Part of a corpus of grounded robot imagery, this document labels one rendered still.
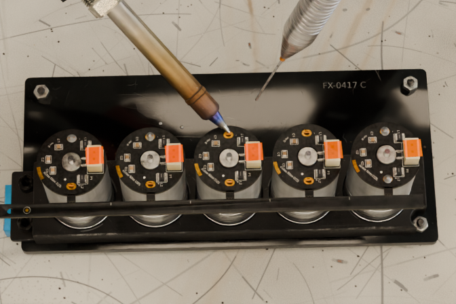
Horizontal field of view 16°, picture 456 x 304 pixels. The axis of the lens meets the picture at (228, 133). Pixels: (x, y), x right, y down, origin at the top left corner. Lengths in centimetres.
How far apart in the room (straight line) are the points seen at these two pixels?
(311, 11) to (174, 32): 16
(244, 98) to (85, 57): 7
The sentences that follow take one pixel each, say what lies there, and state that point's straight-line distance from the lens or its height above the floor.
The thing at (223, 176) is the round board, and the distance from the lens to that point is 56.
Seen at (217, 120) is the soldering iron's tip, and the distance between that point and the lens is 56.
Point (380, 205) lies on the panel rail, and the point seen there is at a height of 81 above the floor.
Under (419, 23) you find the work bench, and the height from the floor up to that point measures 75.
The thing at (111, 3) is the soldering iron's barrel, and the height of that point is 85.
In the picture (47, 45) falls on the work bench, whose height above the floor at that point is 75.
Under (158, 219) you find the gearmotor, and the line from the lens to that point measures 59.
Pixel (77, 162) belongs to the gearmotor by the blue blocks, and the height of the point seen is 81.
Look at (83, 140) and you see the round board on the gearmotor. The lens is 56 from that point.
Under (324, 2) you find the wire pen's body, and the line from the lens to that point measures 48.
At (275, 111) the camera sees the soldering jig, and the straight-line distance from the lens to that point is 62.
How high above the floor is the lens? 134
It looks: 70 degrees down
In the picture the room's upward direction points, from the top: straight up
